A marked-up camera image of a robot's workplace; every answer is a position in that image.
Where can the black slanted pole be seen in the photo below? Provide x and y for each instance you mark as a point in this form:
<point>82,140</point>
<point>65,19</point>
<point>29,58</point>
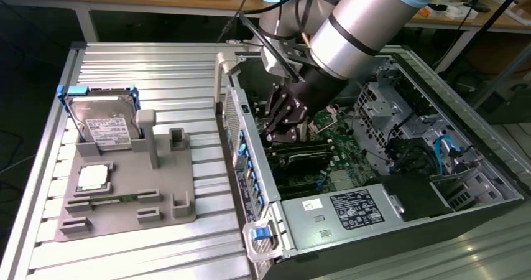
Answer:
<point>484,28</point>

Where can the black plastic fan duct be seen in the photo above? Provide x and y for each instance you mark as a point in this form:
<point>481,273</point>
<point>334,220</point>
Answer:
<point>414,196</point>

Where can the open black PC case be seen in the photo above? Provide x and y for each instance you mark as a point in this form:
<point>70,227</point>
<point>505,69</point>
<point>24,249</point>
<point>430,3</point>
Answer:
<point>414,239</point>

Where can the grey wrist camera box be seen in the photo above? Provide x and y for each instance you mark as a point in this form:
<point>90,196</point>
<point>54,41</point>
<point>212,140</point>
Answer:
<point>274,63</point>

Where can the wooden desk with clutter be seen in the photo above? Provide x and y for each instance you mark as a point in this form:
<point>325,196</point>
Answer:
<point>509,20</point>

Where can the metal drive cage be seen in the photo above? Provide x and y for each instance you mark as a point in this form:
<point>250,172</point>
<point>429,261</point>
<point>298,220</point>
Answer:
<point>377,105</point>

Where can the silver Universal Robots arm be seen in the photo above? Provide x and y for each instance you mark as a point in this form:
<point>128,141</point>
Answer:
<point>360,28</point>

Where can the green motherboard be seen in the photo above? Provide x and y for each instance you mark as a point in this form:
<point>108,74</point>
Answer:
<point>348,155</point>

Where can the blue case release latch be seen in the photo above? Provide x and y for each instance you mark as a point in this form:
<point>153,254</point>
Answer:
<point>260,234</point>

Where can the black expansion slot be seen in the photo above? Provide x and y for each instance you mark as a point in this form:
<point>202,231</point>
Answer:
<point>298,185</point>

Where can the CPU socket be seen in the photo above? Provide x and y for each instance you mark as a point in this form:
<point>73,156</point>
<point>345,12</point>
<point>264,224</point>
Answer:
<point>326,121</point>

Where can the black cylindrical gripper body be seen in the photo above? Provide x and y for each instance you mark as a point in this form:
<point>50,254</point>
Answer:
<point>316,90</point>

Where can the hard disk with blue bracket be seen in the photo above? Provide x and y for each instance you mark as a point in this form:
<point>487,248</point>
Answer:
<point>102,121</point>

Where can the grey power supply unit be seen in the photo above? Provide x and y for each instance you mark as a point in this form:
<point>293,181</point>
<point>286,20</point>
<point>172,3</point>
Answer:
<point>302,227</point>

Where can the grey 3D-printed parts rack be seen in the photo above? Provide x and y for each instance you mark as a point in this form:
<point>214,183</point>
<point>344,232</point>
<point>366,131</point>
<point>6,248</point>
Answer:
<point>124,174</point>

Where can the green RAM stick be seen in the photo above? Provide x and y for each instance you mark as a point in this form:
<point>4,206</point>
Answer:
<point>108,199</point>

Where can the wooden desk with white frame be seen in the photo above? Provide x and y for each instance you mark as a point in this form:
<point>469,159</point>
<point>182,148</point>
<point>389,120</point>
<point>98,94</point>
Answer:
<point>102,0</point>

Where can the silver CPU chip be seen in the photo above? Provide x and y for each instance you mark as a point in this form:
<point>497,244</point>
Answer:
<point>93,177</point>

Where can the silver chipset heat sink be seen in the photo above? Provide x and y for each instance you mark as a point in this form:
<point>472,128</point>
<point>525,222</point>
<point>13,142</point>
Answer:
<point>341,179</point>

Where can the small orange white box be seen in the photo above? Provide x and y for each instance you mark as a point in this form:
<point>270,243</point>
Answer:
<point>424,12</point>

